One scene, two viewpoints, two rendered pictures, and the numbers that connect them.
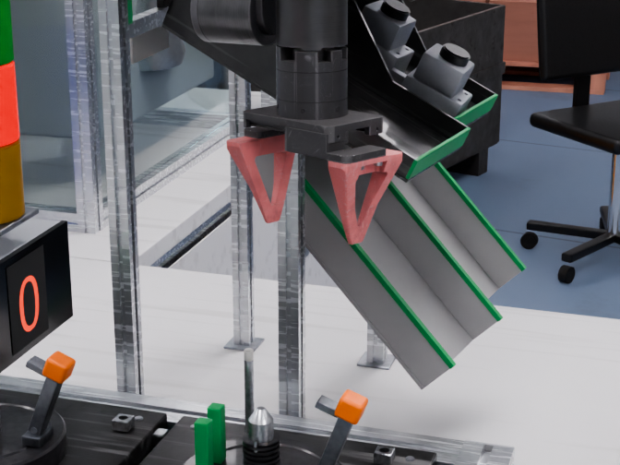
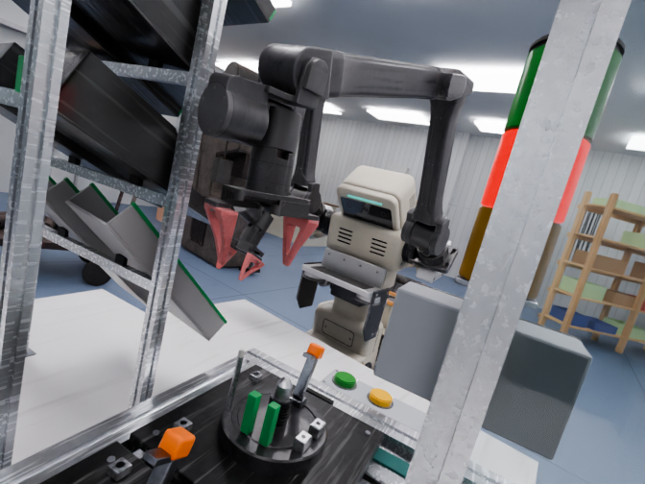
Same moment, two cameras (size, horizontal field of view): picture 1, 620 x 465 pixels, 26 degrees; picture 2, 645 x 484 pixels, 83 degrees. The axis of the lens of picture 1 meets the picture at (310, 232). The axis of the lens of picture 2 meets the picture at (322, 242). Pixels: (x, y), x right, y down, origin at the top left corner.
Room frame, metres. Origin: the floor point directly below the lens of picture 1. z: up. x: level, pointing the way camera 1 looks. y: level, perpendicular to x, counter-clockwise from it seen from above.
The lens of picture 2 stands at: (0.91, 0.47, 1.30)
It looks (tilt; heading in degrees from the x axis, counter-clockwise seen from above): 9 degrees down; 277
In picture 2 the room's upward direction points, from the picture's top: 14 degrees clockwise
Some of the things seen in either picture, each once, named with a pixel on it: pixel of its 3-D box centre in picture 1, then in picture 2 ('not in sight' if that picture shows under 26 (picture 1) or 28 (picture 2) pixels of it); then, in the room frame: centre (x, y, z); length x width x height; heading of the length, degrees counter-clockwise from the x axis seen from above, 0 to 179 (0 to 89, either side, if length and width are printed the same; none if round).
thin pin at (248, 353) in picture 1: (249, 395); (235, 379); (1.03, 0.05, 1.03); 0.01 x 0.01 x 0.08
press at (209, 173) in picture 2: not in sight; (242, 168); (2.74, -4.08, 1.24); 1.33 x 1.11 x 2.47; 154
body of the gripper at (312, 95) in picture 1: (312, 90); (269, 178); (1.06, 0.00, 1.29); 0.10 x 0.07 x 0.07; 45
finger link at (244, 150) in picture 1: (282, 171); (236, 229); (1.08, 0.02, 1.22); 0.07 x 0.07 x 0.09; 45
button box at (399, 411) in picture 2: not in sight; (375, 415); (0.82, -0.14, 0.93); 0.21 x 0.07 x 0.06; 162
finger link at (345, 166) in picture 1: (343, 184); (283, 232); (1.03, -0.03, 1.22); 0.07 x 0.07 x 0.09; 45
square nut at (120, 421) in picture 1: (123, 423); (119, 469); (1.09, 0.17, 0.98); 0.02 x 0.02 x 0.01; 72
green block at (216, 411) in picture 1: (216, 433); (250, 412); (1.00, 0.08, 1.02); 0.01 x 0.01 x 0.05; 72
